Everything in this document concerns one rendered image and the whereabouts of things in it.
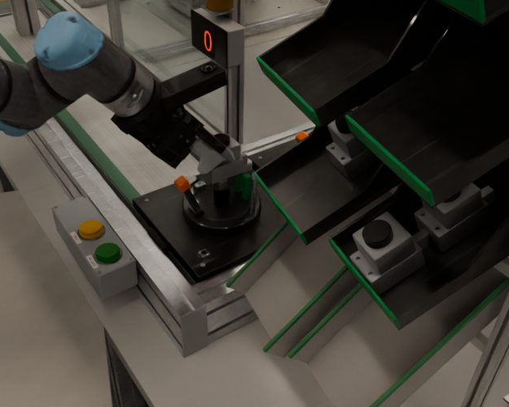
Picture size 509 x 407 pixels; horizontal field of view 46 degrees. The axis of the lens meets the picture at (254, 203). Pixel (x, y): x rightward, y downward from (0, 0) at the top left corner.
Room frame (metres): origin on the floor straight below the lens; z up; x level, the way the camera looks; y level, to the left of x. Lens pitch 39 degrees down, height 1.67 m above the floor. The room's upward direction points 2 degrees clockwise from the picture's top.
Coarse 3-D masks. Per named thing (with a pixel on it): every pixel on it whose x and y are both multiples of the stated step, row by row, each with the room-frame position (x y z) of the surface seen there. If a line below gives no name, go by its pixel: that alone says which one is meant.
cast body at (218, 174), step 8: (216, 136) 0.84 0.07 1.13; (224, 136) 0.84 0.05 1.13; (224, 144) 0.82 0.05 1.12; (232, 144) 0.83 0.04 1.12; (240, 152) 0.83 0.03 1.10; (240, 160) 0.83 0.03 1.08; (216, 168) 0.81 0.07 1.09; (224, 168) 0.81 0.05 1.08; (232, 168) 0.82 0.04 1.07; (240, 168) 0.83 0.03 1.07; (208, 176) 0.81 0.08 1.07; (216, 176) 0.80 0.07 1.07; (224, 176) 0.81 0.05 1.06
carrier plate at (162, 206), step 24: (168, 192) 0.88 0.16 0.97; (264, 192) 0.89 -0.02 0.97; (144, 216) 0.82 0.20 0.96; (168, 216) 0.81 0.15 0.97; (264, 216) 0.82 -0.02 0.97; (168, 240) 0.75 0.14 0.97; (192, 240) 0.75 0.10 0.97; (216, 240) 0.76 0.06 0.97; (240, 240) 0.76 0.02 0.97; (264, 240) 0.76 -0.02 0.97; (192, 264) 0.70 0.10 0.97; (216, 264) 0.70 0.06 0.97
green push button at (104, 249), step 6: (102, 246) 0.73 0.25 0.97; (108, 246) 0.73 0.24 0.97; (114, 246) 0.73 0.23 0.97; (96, 252) 0.71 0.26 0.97; (102, 252) 0.72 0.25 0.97; (108, 252) 0.72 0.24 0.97; (114, 252) 0.72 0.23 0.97; (102, 258) 0.70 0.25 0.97; (108, 258) 0.70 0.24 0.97; (114, 258) 0.71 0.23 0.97
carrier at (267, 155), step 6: (282, 144) 1.06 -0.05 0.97; (288, 144) 1.06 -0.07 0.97; (294, 144) 1.06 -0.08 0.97; (264, 150) 1.03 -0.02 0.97; (270, 150) 1.03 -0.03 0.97; (276, 150) 1.04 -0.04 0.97; (282, 150) 1.04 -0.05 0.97; (252, 156) 1.01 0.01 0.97; (258, 156) 1.01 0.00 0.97; (264, 156) 1.01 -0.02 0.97; (270, 156) 1.01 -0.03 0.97; (276, 156) 1.02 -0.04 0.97; (252, 162) 0.99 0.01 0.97; (258, 162) 0.99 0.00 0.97; (264, 162) 0.99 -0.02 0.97; (252, 168) 0.99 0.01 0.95; (258, 168) 0.98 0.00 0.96
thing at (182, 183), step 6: (180, 180) 0.79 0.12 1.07; (186, 180) 0.79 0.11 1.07; (192, 180) 0.80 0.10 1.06; (198, 180) 0.80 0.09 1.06; (180, 186) 0.78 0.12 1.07; (186, 186) 0.78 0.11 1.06; (186, 192) 0.79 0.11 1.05; (186, 198) 0.80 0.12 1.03; (192, 198) 0.79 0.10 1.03; (192, 204) 0.79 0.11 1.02; (198, 204) 0.80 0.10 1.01
